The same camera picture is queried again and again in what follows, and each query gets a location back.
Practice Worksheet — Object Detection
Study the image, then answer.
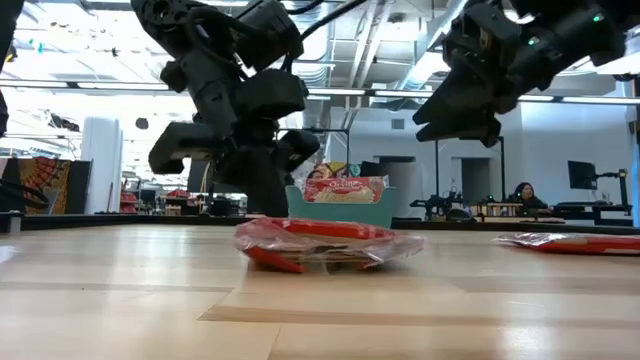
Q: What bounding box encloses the red popcorn bag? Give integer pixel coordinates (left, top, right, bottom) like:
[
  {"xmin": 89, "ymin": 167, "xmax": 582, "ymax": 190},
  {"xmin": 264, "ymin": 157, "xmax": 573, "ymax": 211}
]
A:
[
  {"xmin": 492, "ymin": 231, "xmax": 640, "ymax": 257},
  {"xmin": 232, "ymin": 216, "xmax": 427, "ymax": 275},
  {"xmin": 302, "ymin": 174, "xmax": 390, "ymax": 205}
]

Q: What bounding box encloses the silver ceiling duct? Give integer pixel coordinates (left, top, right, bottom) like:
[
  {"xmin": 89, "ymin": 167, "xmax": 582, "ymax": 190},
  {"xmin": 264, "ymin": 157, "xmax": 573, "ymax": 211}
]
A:
[
  {"xmin": 294, "ymin": 0, "xmax": 337, "ymax": 161},
  {"xmin": 394, "ymin": 0, "xmax": 469, "ymax": 94}
]

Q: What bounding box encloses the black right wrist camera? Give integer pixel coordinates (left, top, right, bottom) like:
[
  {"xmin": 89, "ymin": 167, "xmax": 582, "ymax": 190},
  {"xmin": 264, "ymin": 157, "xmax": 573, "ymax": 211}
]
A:
[{"xmin": 441, "ymin": 3, "xmax": 525, "ymax": 71}]

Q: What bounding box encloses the black station frame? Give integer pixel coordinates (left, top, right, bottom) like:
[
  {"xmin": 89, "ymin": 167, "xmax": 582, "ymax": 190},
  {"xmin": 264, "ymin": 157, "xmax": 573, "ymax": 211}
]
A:
[{"xmin": 433, "ymin": 139, "xmax": 506, "ymax": 204}]

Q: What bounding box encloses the ceiling light bar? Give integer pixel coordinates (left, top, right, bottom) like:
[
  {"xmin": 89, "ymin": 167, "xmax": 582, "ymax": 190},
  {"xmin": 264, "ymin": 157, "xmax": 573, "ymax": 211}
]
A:
[{"xmin": 0, "ymin": 77, "xmax": 640, "ymax": 106}]

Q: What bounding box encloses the orange patterned panel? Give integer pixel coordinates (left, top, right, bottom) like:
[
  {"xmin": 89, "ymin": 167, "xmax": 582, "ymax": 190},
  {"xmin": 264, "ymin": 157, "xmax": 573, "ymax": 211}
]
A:
[{"xmin": 18, "ymin": 157, "xmax": 72, "ymax": 216}]

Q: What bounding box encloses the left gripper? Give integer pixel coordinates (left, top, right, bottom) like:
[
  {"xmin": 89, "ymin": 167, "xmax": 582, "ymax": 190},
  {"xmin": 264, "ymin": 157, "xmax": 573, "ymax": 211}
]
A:
[{"xmin": 149, "ymin": 49, "xmax": 321, "ymax": 217}]

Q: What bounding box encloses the colourful painted board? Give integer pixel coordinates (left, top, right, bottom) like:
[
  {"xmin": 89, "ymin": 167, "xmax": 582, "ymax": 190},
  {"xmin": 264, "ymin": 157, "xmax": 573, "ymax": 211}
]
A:
[{"xmin": 313, "ymin": 162, "xmax": 361, "ymax": 180}]

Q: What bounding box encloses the black partition panel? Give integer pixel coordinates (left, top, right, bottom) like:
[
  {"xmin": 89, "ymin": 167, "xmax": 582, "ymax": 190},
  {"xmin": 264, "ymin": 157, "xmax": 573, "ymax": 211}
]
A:
[{"xmin": 66, "ymin": 159, "xmax": 93, "ymax": 215}]

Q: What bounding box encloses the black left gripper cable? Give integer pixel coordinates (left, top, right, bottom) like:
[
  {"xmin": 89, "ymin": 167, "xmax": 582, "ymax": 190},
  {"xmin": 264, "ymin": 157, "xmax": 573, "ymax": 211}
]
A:
[{"xmin": 283, "ymin": 0, "xmax": 371, "ymax": 71}]

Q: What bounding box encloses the black background table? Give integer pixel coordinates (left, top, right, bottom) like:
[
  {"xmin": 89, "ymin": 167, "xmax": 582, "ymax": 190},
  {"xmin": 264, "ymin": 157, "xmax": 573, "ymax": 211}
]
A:
[{"xmin": 549, "ymin": 201, "xmax": 634, "ymax": 227}]

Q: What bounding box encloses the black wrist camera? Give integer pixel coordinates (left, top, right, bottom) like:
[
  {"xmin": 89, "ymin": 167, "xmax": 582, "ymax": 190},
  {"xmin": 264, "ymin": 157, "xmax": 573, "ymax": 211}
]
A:
[
  {"xmin": 441, "ymin": 3, "xmax": 525, "ymax": 71},
  {"xmin": 233, "ymin": 68, "xmax": 310, "ymax": 122}
]

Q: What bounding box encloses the teal plastic basket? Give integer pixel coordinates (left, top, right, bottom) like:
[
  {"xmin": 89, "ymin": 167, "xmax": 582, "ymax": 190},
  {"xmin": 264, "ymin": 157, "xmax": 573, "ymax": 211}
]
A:
[{"xmin": 284, "ymin": 184, "xmax": 400, "ymax": 230}]

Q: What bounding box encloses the white pillar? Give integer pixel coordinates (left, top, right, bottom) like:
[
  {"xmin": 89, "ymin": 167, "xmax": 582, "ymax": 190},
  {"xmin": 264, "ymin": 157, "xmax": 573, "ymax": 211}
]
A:
[{"xmin": 81, "ymin": 117, "xmax": 125, "ymax": 216}]

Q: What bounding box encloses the black monitor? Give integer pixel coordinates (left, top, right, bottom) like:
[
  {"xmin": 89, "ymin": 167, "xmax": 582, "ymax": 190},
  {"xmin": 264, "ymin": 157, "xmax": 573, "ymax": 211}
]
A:
[
  {"xmin": 187, "ymin": 172, "xmax": 217, "ymax": 195},
  {"xmin": 567, "ymin": 159, "xmax": 599, "ymax": 191}
]

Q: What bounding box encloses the black aluminium table frame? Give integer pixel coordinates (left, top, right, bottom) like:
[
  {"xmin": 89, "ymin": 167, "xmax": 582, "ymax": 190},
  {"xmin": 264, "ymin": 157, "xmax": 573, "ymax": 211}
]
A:
[{"xmin": 0, "ymin": 212, "xmax": 640, "ymax": 236}]

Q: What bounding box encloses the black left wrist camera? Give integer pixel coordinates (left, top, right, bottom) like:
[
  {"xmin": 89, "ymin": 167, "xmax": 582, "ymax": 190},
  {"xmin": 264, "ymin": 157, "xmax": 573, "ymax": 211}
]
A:
[{"xmin": 233, "ymin": 68, "xmax": 310, "ymax": 122}]

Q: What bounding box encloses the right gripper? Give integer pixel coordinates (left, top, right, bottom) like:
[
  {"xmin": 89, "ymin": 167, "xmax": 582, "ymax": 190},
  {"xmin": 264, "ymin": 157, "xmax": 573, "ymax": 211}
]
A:
[{"xmin": 412, "ymin": 49, "xmax": 551, "ymax": 149}]

